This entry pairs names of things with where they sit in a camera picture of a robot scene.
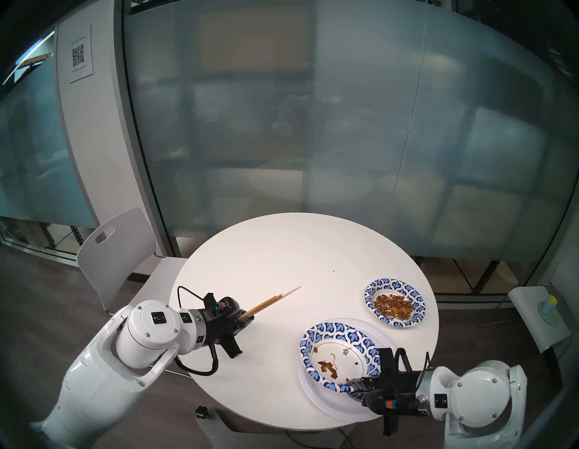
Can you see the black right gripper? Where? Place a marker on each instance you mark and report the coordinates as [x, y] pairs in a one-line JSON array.
[[409, 394]]

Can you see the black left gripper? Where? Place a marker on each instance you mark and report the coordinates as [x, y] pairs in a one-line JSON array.
[[212, 330]]

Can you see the small white foam plate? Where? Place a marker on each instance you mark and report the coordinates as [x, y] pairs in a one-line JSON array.
[[325, 399]]

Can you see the large blue patterned paper bowl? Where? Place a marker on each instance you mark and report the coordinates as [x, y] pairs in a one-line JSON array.
[[344, 332]]

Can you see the small blue patterned paper bowl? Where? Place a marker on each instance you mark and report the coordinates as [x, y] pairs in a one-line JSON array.
[[414, 294]]

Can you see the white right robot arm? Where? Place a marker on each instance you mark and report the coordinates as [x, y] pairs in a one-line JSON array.
[[479, 403]]

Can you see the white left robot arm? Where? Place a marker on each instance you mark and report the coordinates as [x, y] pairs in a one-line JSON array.
[[149, 335]]

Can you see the brown food scraps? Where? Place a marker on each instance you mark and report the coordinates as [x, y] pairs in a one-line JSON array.
[[328, 366]]

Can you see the large white foam plate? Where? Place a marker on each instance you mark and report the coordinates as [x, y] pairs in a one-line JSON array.
[[316, 406]]

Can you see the minced brown food leftovers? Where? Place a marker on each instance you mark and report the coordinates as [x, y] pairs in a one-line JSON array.
[[393, 305]]

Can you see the black knob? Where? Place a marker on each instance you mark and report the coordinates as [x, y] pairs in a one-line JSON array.
[[201, 412]]

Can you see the black metal shelf brace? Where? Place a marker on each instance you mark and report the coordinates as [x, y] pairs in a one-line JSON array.
[[486, 276]]

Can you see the white chair holding bottle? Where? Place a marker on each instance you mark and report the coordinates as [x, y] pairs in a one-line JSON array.
[[529, 312]]

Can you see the clear bottle yellow cap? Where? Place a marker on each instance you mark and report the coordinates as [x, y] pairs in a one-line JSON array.
[[548, 310]]

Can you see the QR code paper sign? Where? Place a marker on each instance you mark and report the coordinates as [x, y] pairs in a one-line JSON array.
[[80, 54]]

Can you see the wooden shelf board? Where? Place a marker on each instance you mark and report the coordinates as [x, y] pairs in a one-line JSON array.
[[38, 58]]

